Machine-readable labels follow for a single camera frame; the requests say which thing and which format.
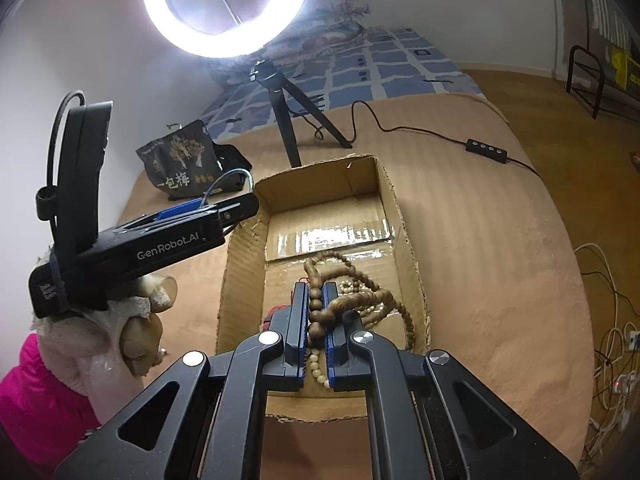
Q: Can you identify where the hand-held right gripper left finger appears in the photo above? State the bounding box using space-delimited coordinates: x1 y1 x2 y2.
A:
52 281 311 480

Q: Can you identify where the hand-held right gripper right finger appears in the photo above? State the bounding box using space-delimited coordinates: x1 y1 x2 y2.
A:
322 281 581 480

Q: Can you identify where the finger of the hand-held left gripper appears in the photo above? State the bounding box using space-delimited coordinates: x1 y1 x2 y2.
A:
202 194 261 235
114 199 221 235

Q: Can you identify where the white bead bracelet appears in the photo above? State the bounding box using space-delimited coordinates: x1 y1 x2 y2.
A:
306 350 332 389

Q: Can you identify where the brown wooden bracelet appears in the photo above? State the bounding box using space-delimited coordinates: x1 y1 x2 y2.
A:
302 256 386 351

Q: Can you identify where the white bead necklace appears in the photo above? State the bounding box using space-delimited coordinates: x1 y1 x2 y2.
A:
339 280 398 323

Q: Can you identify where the long brown bead necklace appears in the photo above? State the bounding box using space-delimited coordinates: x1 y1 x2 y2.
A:
330 250 416 353

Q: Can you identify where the cardboard box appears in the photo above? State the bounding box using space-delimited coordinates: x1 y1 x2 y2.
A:
215 154 433 423

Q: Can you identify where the person's left forearm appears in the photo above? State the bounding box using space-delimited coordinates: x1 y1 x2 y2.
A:
0 334 101 443

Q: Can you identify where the person's left hand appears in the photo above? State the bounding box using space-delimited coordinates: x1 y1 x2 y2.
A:
32 247 179 418

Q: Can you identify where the black snack bag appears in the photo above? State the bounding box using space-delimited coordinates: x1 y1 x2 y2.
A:
136 120 253 200

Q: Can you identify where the black tripod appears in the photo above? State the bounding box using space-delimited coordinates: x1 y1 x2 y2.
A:
248 57 353 168

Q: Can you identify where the folded floral quilt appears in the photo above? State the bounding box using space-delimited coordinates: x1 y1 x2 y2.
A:
210 0 373 91

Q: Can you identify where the blue checked bed sheet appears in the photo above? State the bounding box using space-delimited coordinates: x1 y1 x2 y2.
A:
200 25 483 141

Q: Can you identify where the black inline light controller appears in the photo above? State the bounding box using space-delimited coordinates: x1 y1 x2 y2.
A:
462 138 507 157

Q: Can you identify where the white power strip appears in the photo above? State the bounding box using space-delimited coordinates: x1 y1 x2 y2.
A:
612 370 640 396

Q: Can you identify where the black clothes rack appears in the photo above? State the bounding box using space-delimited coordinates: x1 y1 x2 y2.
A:
545 0 640 121

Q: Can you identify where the yellow crate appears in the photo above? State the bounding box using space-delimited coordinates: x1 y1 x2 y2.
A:
607 45 640 91

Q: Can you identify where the white fringed scarf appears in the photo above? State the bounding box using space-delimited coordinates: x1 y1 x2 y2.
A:
582 0 633 48

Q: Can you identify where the white ring light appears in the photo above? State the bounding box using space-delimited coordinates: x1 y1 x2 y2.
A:
141 0 307 57

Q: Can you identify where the black power cable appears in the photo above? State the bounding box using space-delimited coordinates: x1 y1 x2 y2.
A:
300 100 543 178

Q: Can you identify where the bundle of white cables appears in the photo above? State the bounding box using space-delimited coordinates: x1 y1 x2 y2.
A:
572 242 640 461

